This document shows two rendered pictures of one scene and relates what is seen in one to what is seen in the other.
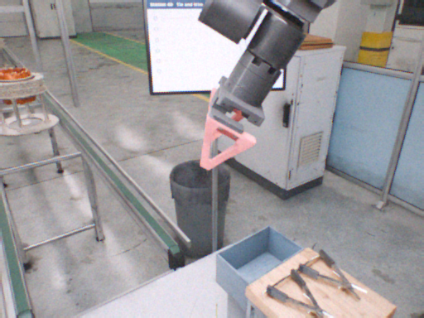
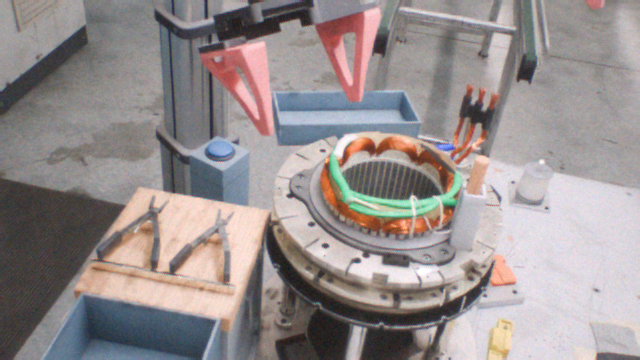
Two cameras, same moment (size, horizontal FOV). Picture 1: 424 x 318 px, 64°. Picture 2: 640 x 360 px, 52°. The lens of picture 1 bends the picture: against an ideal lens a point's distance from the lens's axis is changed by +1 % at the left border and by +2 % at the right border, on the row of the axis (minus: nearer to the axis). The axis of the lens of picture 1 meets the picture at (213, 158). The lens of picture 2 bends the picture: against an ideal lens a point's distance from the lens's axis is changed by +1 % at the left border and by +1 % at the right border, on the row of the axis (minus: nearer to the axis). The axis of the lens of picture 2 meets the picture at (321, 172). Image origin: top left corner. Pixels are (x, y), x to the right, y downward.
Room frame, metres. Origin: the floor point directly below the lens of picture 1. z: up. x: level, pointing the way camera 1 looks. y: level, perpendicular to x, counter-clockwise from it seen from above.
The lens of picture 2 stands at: (0.78, 0.33, 1.66)
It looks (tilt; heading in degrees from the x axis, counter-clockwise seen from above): 37 degrees down; 223
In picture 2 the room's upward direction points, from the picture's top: 7 degrees clockwise
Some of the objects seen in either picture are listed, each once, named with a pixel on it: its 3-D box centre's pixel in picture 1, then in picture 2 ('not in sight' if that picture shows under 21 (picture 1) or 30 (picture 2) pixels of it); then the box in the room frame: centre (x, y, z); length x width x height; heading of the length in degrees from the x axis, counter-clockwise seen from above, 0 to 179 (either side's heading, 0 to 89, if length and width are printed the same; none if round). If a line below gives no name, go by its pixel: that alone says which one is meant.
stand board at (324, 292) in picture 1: (318, 301); (180, 253); (0.46, -0.20, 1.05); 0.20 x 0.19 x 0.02; 38
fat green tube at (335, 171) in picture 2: not in sight; (342, 168); (0.26, -0.12, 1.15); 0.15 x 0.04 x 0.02; 41
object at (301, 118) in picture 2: not in sight; (337, 170); (0.04, -0.32, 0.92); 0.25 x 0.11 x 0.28; 146
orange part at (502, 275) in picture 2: not in sight; (497, 270); (-0.12, -0.02, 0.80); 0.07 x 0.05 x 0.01; 60
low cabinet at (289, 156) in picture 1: (270, 112); not in sight; (2.91, -0.52, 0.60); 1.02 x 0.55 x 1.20; 35
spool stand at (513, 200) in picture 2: not in sight; (535, 179); (-0.39, -0.12, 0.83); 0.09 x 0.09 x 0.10; 35
